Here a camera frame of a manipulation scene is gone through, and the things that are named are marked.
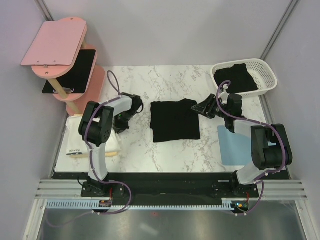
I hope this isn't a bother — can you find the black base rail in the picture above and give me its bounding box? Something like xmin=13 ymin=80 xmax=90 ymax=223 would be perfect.
xmin=52 ymin=171 xmax=292 ymax=200

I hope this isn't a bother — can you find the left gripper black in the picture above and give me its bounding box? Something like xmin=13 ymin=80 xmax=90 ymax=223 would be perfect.
xmin=112 ymin=110 xmax=137 ymax=137

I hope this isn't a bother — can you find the black t shirt in basket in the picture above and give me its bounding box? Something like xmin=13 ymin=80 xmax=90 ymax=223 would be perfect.
xmin=213 ymin=63 xmax=258 ymax=94

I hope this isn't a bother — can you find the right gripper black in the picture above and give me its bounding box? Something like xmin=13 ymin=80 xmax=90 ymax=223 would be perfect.
xmin=191 ymin=93 xmax=230 ymax=120

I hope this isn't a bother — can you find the black t shirt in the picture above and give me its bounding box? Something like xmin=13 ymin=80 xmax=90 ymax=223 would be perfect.
xmin=150 ymin=99 xmax=201 ymax=143
xmin=213 ymin=63 xmax=258 ymax=94

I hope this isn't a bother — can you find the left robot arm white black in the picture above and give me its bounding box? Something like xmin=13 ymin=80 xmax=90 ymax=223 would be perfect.
xmin=78 ymin=93 xmax=144 ymax=197

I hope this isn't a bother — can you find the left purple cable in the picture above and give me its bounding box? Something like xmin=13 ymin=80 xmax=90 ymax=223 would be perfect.
xmin=84 ymin=70 xmax=133 ymax=216

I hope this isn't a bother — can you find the light blue cable duct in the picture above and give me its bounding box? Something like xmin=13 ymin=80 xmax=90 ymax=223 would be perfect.
xmin=45 ymin=199 xmax=239 ymax=211

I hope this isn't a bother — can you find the white t shirt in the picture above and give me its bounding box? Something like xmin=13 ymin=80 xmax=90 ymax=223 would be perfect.
xmin=66 ymin=114 xmax=121 ymax=155

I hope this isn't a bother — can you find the black clipboard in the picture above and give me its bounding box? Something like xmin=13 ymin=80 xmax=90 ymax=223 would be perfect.
xmin=57 ymin=49 xmax=96 ymax=94

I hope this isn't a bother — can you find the purple cable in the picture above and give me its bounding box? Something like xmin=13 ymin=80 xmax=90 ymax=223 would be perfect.
xmin=216 ymin=80 xmax=292 ymax=217
xmin=84 ymin=70 xmax=133 ymax=216

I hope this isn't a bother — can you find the white plastic basket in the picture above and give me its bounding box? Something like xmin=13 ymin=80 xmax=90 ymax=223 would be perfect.
xmin=210 ymin=58 xmax=278 ymax=98

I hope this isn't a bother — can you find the pink tiered shelf stand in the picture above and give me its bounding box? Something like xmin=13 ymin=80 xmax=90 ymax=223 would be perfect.
xmin=21 ymin=17 xmax=106 ymax=116

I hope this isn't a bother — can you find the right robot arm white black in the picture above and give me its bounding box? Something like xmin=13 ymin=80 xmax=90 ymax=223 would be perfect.
xmin=191 ymin=94 xmax=293 ymax=197

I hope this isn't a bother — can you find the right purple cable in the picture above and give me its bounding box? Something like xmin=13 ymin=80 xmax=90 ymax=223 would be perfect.
xmin=216 ymin=80 xmax=292 ymax=217

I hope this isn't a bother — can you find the light blue folding board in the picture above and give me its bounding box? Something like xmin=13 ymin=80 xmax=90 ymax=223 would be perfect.
xmin=217 ymin=125 xmax=252 ymax=166

